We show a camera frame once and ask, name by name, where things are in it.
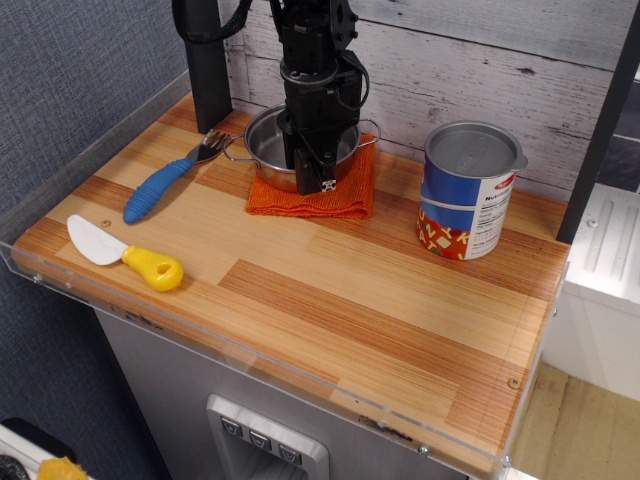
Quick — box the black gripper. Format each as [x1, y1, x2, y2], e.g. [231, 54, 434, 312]
[280, 50, 370, 196]

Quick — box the stainless steel pot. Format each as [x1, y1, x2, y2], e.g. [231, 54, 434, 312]
[241, 104, 380, 193]

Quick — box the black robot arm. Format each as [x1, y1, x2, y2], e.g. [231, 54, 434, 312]
[270, 1, 370, 195]

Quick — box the orange knitted cloth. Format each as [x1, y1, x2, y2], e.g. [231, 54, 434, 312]
[246, 134, 375, 220]

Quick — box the blue labelled food can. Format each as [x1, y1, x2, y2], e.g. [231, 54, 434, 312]
[416, 121, 528, 260]

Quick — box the silver toy fridge cabinet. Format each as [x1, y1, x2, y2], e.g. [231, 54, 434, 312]
[97, 312, 464, 479]

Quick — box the grey dispenser button panel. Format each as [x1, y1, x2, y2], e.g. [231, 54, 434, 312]
[206, 394, 331, 479]

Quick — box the white ridged plastic box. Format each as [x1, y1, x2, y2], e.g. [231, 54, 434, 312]
[542, 184, 639, 400]

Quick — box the yellow object at corner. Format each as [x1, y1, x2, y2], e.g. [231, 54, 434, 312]
[36, 457, 89, 480]

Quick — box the black left frame post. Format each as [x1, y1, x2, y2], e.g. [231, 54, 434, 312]
[185, 0, 233, 133]

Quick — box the black frame post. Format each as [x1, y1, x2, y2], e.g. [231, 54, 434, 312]
[185, 0, 233, 133]
[556, 4, 639, 244]

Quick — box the blue handled metal fork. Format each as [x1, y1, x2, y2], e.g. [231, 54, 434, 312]
[123, 130, 230, 225]

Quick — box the yellow handled white toy knife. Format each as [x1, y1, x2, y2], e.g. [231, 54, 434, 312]
[66, 214, 184, 292]

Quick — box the black braided cable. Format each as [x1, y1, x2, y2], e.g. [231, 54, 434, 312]
[170, 0, 254, 45]

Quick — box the black right frame post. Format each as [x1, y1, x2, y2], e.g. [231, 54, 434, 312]
[556, 4, 639, 244]

